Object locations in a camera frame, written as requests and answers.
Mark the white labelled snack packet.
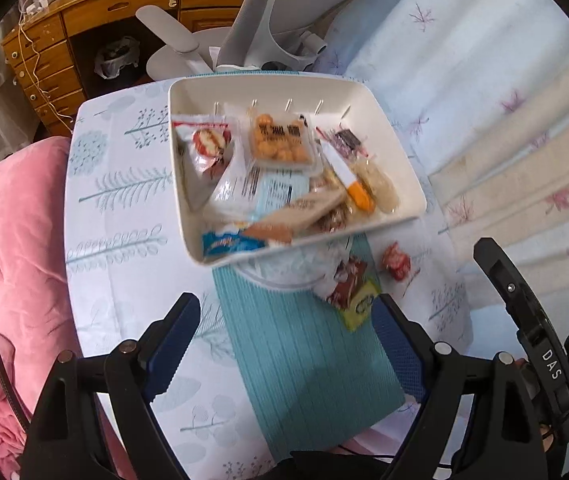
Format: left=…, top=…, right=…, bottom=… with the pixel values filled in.
left=203, top=155, right=315, bottom=221

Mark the grey office chair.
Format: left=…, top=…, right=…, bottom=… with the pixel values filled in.
left=134, top=0, right=438, bottom=81

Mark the clear plastic container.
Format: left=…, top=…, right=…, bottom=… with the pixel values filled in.
left=234, top=240, right=355, bottom=293

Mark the red wrapped candy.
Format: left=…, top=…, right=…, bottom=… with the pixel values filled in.
left=382, top=241, right=412, bottom=282

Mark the floral bed sheet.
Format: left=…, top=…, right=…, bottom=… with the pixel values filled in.
left=309, top=0, right=569, bottom=341

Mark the yellow-green snack packet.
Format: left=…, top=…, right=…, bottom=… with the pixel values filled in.
left=339, top=280, right=383, bottom=332

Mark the orange ball snack packet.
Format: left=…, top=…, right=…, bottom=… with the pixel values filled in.
left=247, top=114, right=318, bottom=168

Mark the red apple-print snack packet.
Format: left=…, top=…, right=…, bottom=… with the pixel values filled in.
left=172, top=114, right=235, bottom=176

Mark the brown snack packet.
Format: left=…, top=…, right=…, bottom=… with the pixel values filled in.
left=315, top=205, right=355, bottom=233

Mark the trash bin with bag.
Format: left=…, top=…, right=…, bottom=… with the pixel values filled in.
left=93, top=35, right=141, bottom=81

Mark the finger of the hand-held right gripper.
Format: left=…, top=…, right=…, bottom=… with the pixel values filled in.
left=473, top=237, right=548, bottom=343

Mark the wooden desk with drawers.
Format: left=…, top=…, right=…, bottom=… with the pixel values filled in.
left=0, top=0, right=265, bottom=136

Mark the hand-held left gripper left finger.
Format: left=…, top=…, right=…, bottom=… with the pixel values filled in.
left=20, top=291, right=201, bottom=480

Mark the orange and white snack stick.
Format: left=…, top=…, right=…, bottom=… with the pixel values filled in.
left=317, top=140, right=375, bottom=213

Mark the dark candy packet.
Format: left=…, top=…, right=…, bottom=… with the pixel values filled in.
left=315, top=125, right=370, bottom=158

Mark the white plastic tray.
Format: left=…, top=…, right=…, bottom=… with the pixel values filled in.
left=167, top=74, right=428, bottom=267

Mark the pink blanket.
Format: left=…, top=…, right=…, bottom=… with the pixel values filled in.
left=0, top=135, right=138, bottom=480

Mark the tan biscuit bar packet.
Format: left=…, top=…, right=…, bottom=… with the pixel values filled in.
left=244, top=190, right=353, bottom=246

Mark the white cable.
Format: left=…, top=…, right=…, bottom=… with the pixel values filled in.
left=12, top=0, right=75, bottom=133

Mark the teal ribbed placemat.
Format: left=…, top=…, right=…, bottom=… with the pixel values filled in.
left=213, top=232, right=408, bottom=448

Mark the blue snack packet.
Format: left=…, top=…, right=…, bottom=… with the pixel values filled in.
left=200, top=225, right=270, bottom=261

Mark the white power adapter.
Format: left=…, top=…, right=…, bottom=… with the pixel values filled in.
left=18, top=0, right=54, bottom=17

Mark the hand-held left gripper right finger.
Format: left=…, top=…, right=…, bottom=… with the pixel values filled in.
left=371, top=292, right=565, bottom=480

